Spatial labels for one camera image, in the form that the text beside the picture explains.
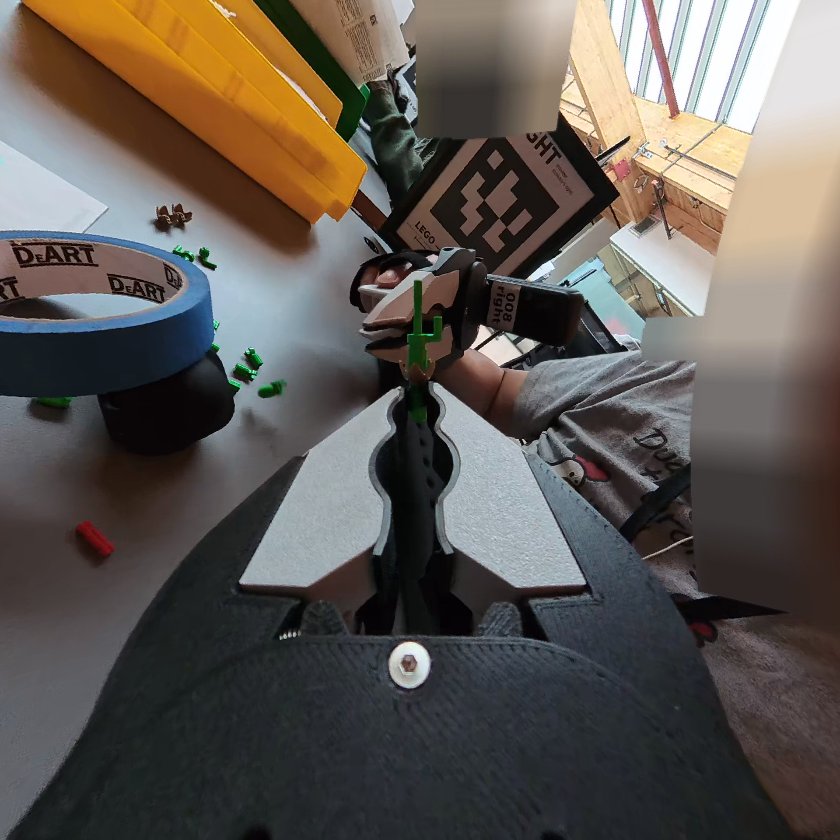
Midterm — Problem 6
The dark green cloth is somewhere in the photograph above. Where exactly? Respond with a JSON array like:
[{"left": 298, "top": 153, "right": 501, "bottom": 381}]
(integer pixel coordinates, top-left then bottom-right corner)
[{"left": 361, "top": 66, "right": 447, "bottom": 211}]

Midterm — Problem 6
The lego instruction booklet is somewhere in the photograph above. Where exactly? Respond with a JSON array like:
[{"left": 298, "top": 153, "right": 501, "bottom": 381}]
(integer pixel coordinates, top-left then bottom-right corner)
[{"left": 0, "top": 141, "right": 109, "bottom": 232}]

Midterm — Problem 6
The person's right forearm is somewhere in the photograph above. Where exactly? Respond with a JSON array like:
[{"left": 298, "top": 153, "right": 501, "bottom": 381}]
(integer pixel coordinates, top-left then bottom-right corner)
[{"left": 436, "top": 348, "right": 532, "bottom": 442}]

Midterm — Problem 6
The yellow plastic bin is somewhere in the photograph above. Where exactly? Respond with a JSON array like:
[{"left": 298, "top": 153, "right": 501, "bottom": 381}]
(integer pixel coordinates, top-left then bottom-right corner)
[{"left": 23, "top": 0, "right": 368, "bottom": 224}]

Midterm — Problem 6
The black rounded lego pot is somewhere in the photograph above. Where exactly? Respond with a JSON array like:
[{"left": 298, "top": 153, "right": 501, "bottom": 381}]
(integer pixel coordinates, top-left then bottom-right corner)
[{"left": 98, "top": 348, "right": 236, "bottom": 457}]

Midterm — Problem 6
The skylight window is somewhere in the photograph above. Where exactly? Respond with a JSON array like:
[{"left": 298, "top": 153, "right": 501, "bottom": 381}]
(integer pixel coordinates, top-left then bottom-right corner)
[{"left": 604, "top": 0, "right": 774, "bottom": 124}]

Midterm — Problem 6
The green plastic bin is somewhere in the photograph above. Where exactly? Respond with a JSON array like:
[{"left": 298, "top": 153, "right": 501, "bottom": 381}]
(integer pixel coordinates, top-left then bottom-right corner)
[{"left": 252, "top": 0, "right": 371, "bottom": 142}]

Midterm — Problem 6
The cluster of green lego connectors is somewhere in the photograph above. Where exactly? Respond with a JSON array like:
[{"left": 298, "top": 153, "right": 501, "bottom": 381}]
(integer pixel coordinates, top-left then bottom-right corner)
[{"left": 210, "top": 319, "right": 287, "bottom": 399}]

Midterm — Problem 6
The white printed paper sheet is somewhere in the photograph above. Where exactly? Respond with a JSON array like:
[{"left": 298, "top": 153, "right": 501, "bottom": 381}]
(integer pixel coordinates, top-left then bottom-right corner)
[{"left": 289, "top": 0, "right": 413, "bottom": 88}]

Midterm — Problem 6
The black strap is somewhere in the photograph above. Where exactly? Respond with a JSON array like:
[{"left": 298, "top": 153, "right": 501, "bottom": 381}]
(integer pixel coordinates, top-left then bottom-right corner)
[{"left": 619, "top": 462, "right": 693, "bottom": 542}]

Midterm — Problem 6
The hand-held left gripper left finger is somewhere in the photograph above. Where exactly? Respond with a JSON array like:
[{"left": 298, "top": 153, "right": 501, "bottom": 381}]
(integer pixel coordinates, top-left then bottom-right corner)
[{"left": 238, "top": 386, "right": 403, "bottom": 634}]

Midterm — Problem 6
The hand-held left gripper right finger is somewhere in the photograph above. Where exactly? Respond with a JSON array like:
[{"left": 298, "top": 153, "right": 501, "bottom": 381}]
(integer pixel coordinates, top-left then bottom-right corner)
[{"left": 430, "top": 383, "right": 588, "bottom": 627}]

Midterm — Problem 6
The person's right hand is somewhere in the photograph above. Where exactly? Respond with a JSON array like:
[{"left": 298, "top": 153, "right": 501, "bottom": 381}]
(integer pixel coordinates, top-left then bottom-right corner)
[{"left": 374, "top": 261, "right": 434, "bottom": 294}]

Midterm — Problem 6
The green lego stem assembly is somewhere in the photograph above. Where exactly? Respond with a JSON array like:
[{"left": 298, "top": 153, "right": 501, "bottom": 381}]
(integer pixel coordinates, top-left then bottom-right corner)
[{"left": 403, "top": 279, "right": 447, "bottom": 424}]

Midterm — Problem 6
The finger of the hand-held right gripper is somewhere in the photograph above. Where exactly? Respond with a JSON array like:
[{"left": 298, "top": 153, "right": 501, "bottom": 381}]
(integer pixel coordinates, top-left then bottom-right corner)
[
  {"left": 358, "top": 268, "right": 463, "bottom": 330},
  {"left": 363, "top": 327, "right": 457, "bottom": 366}
]

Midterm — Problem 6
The blue masking tape roll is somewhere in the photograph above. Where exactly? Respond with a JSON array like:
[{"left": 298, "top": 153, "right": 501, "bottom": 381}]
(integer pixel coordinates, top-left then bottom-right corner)
[{"left": 0, "top": 230, "right": 215, "bottom": 399}]

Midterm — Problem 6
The red lego pin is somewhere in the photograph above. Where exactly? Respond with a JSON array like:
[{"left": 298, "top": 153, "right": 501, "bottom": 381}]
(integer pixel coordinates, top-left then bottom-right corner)
[{"left": 75, "top": 520, "right": 116, "bottom": 559}]

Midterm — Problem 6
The red metal pipe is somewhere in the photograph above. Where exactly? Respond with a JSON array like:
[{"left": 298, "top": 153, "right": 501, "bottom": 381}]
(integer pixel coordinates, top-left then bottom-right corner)
[{"left": 642, "top": 0, "right": 681, "bottom": 120}]

